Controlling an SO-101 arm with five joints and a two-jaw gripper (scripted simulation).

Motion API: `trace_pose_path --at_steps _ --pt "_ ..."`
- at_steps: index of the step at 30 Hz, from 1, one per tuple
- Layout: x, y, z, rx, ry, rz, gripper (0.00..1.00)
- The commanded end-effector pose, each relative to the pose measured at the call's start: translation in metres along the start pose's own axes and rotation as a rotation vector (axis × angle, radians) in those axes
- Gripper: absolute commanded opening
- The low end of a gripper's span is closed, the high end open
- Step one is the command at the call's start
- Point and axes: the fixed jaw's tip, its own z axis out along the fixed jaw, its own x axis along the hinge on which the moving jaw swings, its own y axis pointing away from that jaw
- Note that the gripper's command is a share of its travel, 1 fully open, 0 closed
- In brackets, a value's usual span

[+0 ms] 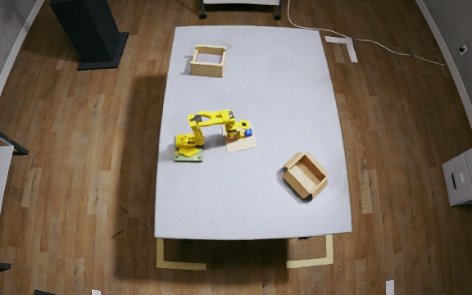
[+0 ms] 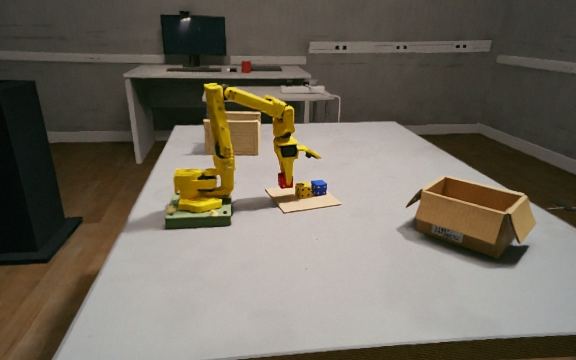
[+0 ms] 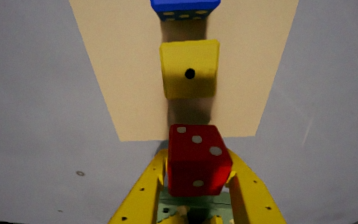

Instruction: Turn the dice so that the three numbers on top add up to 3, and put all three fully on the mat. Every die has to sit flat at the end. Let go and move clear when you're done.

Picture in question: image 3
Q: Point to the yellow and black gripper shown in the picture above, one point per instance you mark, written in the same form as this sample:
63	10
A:
251	201

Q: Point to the dark blue die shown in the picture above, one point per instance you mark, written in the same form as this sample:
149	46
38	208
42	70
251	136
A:
172	10

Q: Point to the red die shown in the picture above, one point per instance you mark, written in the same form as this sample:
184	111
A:
198	161

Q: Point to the yellow die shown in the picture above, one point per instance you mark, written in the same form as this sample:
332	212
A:
189	68

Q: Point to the tan flat mat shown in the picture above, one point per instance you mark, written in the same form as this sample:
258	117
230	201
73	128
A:
122	38

